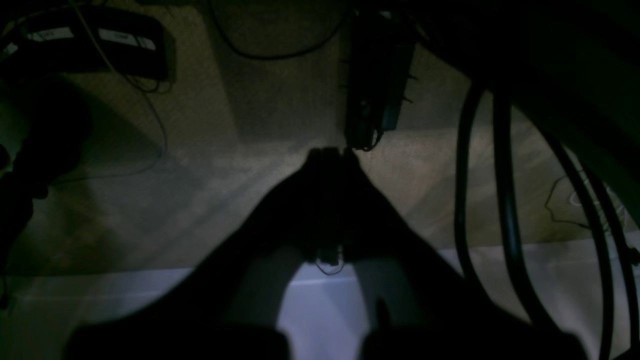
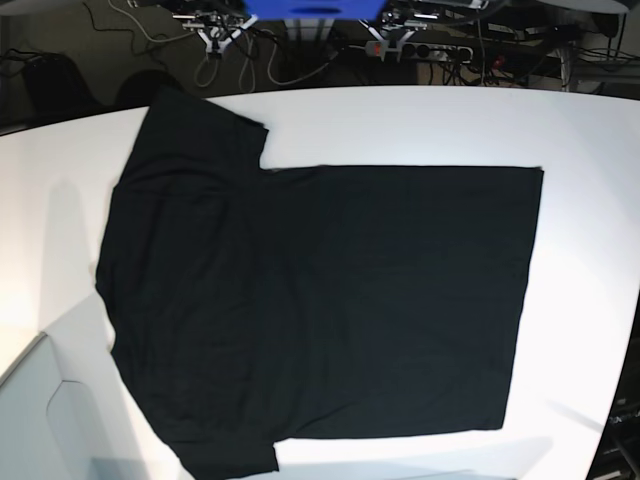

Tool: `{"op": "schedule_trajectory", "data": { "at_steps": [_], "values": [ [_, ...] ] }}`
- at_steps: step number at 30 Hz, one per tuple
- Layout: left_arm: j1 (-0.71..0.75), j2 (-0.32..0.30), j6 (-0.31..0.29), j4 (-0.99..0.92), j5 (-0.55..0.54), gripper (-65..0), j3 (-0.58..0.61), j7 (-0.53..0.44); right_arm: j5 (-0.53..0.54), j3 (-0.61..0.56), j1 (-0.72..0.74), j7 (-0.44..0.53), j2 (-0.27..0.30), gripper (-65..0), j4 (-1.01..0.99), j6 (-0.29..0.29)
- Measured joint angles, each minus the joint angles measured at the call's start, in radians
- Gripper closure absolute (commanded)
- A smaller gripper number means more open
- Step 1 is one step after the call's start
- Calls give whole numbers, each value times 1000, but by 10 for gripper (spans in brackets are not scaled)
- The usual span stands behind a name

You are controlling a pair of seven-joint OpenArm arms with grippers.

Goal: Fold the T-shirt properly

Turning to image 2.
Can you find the black T-shirt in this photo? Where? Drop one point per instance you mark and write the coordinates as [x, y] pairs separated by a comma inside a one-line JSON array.
[[251, 306]]

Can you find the white power strip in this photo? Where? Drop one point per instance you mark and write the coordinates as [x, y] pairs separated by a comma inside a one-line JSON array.
[[419, 51]]

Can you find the blue plastic box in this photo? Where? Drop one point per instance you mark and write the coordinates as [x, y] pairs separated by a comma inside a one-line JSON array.
[[315, 9]]

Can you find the black office chair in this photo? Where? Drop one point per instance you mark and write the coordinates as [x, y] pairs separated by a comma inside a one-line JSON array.
[[141, 88]]

